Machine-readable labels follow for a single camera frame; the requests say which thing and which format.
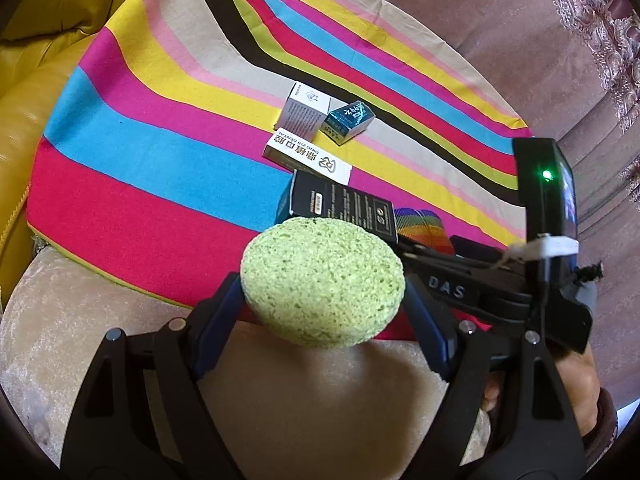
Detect beige plush cushion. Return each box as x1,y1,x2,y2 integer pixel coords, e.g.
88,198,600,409
0,247,492,480

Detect person's right forearm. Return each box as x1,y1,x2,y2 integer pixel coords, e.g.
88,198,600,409
580,387,620,457

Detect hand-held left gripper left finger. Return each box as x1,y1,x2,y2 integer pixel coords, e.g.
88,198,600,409
60,271,246,480

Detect yellow leather sofa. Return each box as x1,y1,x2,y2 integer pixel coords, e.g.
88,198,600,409
0,0,132,301

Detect person's right hand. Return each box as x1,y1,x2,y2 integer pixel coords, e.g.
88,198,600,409
481,347,602,442

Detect rainbow striped packet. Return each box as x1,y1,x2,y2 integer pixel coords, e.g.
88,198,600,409
393,207,456,256

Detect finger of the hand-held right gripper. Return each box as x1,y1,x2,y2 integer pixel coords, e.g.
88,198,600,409
449,234,516,263
397,240,483,281

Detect white cube box grey sides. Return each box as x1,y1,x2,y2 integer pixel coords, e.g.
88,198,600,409
272,81,333,142

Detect round green sponge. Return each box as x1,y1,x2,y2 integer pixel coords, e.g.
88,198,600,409
240,216,407,349

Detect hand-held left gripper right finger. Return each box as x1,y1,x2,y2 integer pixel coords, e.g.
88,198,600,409
404,272,587,480

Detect dark teal box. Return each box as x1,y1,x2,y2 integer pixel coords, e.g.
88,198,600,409
321,100,377,147

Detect colourful striped cloth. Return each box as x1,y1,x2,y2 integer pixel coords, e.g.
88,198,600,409
27,0,534,335

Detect black box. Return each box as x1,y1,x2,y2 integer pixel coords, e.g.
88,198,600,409
277,168,399,243

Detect long white box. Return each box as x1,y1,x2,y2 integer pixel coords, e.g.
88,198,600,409
263,126,353,187

